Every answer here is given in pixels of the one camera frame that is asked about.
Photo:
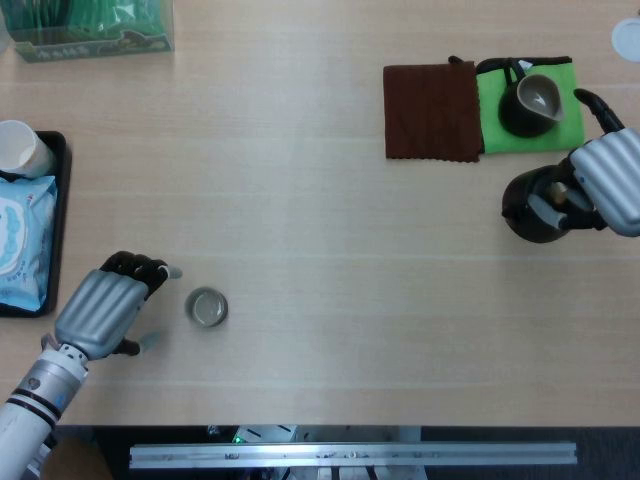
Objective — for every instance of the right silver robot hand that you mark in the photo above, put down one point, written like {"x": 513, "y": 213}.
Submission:
{"x": 615, "y": 170}

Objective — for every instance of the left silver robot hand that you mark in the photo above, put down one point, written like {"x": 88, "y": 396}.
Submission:
{"x": 95, "y": 310}

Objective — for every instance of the black cast iron teapot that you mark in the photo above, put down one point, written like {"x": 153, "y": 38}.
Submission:
{"x": 520, "y": 210}

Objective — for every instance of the small grey metal cup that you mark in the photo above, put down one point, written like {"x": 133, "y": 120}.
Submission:
{"x": 206, "y": 307}

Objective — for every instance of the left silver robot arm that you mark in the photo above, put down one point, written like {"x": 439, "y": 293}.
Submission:
{"x": 35, "y": 395}

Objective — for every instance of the blue wet wipes pack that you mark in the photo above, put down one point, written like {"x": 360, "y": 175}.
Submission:
{"x": 25, "y": 235}

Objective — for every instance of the green microfibre cloth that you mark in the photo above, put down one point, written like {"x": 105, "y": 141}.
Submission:
{"x": 570, "y": 75}

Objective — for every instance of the black pitcher grey inside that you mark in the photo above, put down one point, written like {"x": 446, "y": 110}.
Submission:
{"x": 520, "y": 120}

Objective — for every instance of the black plastic tray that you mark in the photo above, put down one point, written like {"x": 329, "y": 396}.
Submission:
{"x": 62, "y": 200}

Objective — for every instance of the white round lid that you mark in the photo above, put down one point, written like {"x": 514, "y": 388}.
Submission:
{"x": 629, "y": 40}

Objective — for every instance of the white paper cup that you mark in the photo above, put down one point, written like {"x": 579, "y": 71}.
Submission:
{"x": 20, "y": 145}

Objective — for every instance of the brown tea cloth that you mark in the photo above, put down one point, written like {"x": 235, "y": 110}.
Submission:
{"x": 430, "y": 115}

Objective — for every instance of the clear green tea box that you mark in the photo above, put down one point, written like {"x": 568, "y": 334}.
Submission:
{"x": 100, "y": 30}

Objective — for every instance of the aluminium profile rail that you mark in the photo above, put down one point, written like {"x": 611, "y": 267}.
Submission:
{"x": 350, "y": 455}

